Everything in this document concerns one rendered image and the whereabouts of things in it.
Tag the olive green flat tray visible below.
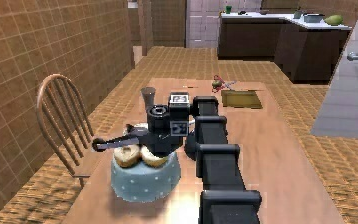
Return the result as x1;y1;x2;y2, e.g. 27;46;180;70
220;89;264;110

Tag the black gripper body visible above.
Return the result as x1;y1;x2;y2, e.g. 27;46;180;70
145;104;185;158

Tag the white panelled door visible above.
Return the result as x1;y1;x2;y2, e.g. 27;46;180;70
185;0;263;49

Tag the grey metal pan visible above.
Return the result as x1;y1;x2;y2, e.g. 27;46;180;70
302;12;326;24

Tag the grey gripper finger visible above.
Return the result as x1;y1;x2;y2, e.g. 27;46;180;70
124;123;149;136
92;135;149;153

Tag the grey room door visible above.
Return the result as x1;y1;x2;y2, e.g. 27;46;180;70
309;0;358;140

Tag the grey cup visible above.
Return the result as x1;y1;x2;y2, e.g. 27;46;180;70
140;86;157;113

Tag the dark white-topped kitchen counter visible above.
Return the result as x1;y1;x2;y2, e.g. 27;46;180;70
217;11;353;85

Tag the green melon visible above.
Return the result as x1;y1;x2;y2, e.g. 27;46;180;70
323;14;345;27

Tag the tan round pastry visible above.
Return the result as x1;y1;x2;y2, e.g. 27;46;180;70
140;145;170;169
113;144;142;169

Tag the brown wooden spindle chair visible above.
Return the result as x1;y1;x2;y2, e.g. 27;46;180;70
35;73;99;188

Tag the brown wooden dining table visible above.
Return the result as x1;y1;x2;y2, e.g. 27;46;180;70
61;77;347;224

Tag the red green small object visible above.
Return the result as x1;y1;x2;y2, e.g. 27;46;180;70
210;74;238;94

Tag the blue dotted bowl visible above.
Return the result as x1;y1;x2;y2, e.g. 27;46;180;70
110;150;182;204

